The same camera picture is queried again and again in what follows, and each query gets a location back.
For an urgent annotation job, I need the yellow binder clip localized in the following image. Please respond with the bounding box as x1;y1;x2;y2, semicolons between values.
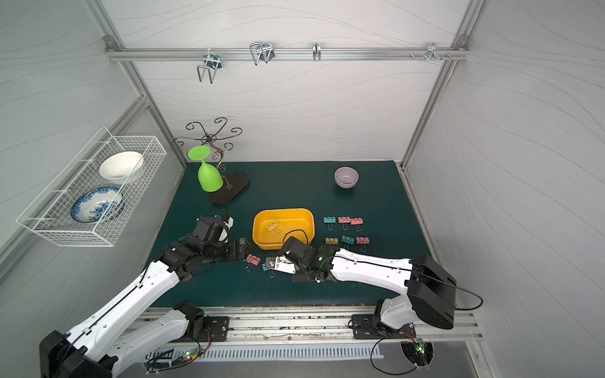
325;238;340;246

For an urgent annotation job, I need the teal binder clip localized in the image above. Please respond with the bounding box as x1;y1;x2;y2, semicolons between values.
340;236;355;250
262;264;275;279
323;217;337;231

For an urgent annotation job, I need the yellow plastic storage box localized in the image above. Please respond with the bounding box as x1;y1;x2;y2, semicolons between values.
252;208;315;250

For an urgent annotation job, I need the large pink binder clip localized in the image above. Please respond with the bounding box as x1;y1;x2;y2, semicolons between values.
245;255;261;272

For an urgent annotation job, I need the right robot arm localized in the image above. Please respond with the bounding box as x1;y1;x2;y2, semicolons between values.
280;237;457;330

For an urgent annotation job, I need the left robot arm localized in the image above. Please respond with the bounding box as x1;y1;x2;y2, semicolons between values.
39;215;252;377

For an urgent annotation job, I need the green table mat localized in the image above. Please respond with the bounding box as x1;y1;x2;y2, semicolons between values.
154;161;429;307

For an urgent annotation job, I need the green plastic wine glass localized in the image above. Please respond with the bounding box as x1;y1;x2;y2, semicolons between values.
187;146;223;193

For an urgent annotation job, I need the black metal cup stand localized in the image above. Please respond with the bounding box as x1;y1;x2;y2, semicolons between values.
173;117;250;206

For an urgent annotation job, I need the purple ceramic bowl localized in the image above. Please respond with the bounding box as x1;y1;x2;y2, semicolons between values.
334;166;359;189

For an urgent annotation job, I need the blue patterned plate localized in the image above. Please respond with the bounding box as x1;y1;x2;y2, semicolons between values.
70;187;124;224

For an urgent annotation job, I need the white ceramic bowl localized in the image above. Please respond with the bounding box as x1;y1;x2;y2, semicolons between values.
99;151;144;185

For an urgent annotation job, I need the double prong metal hook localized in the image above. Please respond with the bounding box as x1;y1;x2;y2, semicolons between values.
196;50;222;83

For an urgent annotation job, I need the metal hook right end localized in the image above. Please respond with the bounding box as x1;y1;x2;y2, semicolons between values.
410;43;452;61

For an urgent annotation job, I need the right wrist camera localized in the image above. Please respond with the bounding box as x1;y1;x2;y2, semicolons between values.
265;257;296;275

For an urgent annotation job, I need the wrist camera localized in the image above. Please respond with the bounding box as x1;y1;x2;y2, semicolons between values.
265;257;296;275
219;214;234;241

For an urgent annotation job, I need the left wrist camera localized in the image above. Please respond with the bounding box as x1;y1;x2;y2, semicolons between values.
219;214;234;241

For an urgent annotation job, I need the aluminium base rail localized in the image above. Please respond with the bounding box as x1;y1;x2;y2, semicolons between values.
121;306;484;345

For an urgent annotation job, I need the white wire basket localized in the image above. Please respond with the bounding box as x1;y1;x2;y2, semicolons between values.
17;128;167;247

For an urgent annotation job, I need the aluminium crossbar rail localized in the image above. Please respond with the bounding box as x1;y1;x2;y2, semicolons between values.
106;46;470;62

